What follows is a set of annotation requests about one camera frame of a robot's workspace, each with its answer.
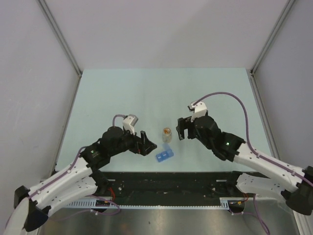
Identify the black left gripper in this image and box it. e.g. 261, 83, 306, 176
109, 126, 157, 156

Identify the clear glass pill bottle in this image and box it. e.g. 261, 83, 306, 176
162, 127, 172, 143

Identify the blue plastic pill organizer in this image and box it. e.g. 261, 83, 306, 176
156, 143, 174, 163

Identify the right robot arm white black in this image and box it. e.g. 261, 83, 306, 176
176, 115, 313, 215

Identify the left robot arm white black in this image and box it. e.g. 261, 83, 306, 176
14, 126, 157, 232

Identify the grey aluminium corner profile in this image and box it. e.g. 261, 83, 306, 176
249, 0, 298, 75

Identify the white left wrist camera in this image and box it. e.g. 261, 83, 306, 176
122, 114, 138, 135

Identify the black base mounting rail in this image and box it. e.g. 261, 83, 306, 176
94, 172, 253, 206

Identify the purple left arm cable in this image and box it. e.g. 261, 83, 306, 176
4, 114, 128, 226

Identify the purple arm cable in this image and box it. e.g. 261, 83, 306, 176
192, 91, 306, 233
4, 114, 128, 226

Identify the white slotted cable duct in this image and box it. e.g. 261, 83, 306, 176
64, 198, 245, 211

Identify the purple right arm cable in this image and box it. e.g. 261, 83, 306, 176
192, 91, 306, 233

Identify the left aluminium frame profile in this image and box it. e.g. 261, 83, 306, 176
36, 0, 83, 76

